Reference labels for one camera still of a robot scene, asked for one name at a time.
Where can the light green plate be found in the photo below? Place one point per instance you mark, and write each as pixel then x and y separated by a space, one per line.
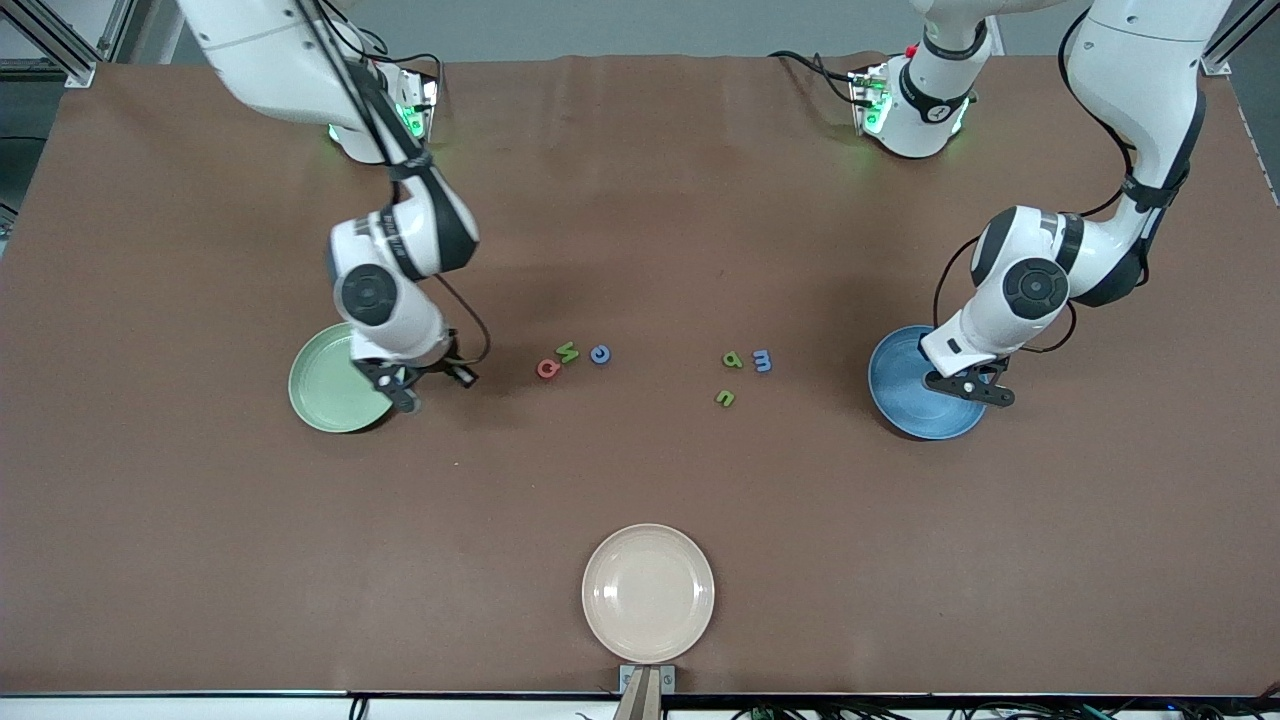
pixel 320 390

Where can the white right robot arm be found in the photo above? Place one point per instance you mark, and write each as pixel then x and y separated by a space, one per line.
pixel 260 50

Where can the large table cover sheet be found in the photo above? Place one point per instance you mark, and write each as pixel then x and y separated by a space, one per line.
pixel 640 470

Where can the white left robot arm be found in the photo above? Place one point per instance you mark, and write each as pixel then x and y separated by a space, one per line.
pixel 1140 60

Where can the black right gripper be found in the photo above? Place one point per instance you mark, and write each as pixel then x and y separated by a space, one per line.
pixel 443 363

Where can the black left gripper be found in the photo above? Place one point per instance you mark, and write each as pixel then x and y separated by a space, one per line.
pixel 922 347

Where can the green foam letter N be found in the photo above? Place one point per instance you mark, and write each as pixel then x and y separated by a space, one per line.
pixel 567 352

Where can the blue plate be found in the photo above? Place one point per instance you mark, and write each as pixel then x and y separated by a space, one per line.
pixel 920 415

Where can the blue foam letter C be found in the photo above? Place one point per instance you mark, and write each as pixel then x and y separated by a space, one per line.
pixel 593 354

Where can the grey metal connector plate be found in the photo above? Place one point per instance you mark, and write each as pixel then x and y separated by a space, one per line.
pixel 868 100
pixel 422 105

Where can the red foam letter Q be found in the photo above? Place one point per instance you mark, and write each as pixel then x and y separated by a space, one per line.
pixel 547 370

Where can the aluminium frame profile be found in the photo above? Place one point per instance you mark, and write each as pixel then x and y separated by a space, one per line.
pixel 75 70
pixel 1215 62

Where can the beige plate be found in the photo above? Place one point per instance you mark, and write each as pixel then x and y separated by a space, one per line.
pixel 648 595

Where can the grey metal post bracket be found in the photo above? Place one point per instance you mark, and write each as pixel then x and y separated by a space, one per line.
pixel 627 678

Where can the blue foam letter m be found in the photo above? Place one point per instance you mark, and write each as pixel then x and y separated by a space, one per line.
pixel 762 361

